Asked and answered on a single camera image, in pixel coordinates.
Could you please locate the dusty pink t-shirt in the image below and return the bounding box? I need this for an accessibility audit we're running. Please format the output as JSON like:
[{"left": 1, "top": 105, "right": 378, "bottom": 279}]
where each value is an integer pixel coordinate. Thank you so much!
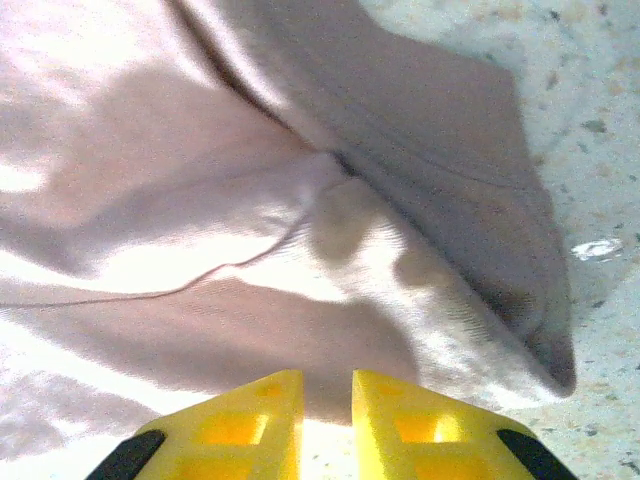
[{"left": 0, "top": 0, "right": 576, "bottom": 461}]

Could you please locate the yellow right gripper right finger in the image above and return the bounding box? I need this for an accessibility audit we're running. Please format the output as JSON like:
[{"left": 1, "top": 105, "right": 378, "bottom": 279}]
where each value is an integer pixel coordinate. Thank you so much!
[{"left": 352, "top": 369, "right": 566, "bottom": 480}]

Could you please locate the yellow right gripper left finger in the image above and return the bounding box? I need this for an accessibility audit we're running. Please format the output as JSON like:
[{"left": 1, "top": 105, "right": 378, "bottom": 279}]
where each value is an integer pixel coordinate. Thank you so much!
[{"left": 89, "top": 369, "right": 305, "bottom": 480}]

